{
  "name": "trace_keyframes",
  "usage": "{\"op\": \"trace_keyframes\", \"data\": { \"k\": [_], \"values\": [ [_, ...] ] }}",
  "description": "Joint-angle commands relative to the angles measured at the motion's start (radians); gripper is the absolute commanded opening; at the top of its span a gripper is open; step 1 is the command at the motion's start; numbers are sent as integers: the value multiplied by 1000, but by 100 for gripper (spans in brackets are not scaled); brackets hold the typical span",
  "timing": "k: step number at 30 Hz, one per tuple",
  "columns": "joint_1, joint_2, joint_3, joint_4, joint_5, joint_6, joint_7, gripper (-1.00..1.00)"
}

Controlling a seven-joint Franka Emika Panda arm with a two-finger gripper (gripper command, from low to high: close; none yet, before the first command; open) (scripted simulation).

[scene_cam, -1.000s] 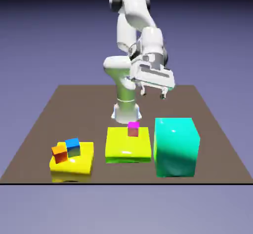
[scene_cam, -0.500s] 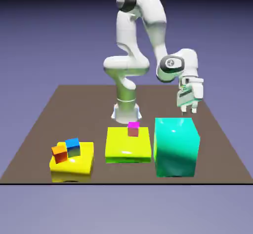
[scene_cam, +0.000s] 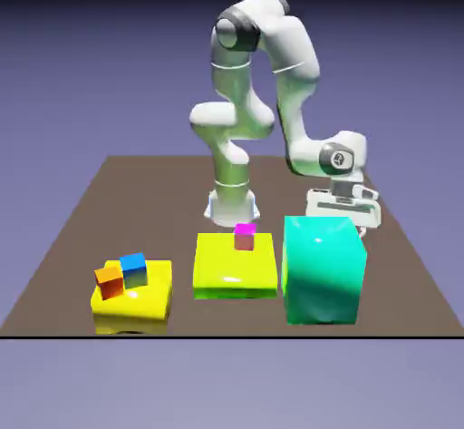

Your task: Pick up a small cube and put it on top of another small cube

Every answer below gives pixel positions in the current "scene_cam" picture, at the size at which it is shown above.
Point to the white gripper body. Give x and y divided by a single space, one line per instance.
362 213

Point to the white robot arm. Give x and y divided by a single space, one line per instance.
232 167

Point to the small orange cube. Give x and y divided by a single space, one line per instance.
109 282

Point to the small blue cube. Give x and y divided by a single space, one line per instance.
134 269

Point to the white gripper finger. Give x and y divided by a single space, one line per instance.
361 232

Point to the large lime box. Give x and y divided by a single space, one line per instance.
232 265

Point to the small magenta cube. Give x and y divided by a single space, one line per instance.
245 236

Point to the large yellow box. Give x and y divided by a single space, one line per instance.
145 302

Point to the large teal box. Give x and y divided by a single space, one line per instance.
322 273

